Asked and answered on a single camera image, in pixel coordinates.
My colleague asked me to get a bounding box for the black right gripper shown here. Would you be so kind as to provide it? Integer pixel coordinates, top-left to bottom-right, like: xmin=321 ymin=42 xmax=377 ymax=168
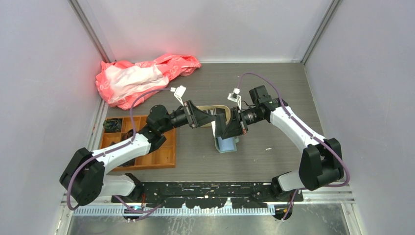
xmin=221 ymin=106 xmax=264 ymax=140

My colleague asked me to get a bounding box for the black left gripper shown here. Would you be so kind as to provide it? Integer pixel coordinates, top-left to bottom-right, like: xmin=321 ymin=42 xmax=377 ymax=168
xmin=160 ymin=100 xmax=217 ymax=134

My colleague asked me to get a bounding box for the beige oval card tray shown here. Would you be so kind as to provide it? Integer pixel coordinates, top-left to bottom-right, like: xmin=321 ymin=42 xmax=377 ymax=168
xmin=197 ymin=105 xmax=231 ymax=127

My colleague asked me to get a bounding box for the green leather card holder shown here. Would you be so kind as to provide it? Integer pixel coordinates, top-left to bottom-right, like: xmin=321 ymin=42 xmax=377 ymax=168
xmin=215 ymin=137 xmax=239 ymax=153

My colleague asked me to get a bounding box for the orange compartment organizer box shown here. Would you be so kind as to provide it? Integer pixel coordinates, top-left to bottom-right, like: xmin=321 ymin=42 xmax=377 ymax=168
xmin=100 ymin=115 xmax=176 ymax=172

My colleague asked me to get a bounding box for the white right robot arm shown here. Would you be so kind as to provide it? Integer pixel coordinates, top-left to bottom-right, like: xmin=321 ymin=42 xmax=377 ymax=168
xmin=212 ymin=86 xmax=348 ymax=201

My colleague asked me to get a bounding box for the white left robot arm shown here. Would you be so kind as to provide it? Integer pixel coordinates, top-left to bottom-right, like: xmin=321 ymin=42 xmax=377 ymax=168
xmin=59 ymin=100 xmax=216 ymax=211

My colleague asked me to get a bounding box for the black roll in organizer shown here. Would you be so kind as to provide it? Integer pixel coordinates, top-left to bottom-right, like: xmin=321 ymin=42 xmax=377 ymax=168
xmin=124 ymin=129 xmax=134 ymax=140

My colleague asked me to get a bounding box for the dark bundle in organizer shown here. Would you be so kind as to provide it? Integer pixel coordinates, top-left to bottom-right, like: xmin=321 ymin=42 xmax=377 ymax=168
xmin=102 ymin=118 xmax=123 ymax=133

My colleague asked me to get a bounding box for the pink and white plastic bag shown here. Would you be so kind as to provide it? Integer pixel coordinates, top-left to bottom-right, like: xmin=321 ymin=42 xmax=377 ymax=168
xmin=95 ymin=53 xmax=201 ymax=110

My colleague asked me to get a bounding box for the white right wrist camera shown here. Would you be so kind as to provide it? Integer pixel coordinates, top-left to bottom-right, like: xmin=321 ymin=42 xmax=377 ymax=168
xmin=227 ymin=88 xmax=242 ymax=109

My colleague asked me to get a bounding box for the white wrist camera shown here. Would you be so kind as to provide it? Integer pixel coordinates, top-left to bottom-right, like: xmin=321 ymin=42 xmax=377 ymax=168
xmin=170 ymin=85 xmax=186 ymax=106
xmin=227 ymin=88 xmax=242 ymax=109

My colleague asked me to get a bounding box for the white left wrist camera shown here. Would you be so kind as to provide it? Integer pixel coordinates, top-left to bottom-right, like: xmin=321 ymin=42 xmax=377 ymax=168
xmin=170 ymin=85 xmax=186 ymax=106

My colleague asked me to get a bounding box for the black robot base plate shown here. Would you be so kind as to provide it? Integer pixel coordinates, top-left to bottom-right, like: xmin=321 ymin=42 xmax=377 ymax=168
xmin=121 ymin=182 xmax=303 ymax=209

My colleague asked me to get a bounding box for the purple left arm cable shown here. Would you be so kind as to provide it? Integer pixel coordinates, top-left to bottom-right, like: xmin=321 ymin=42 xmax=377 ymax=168
xmin=66 ymin=87 xmax=177 ymax=222

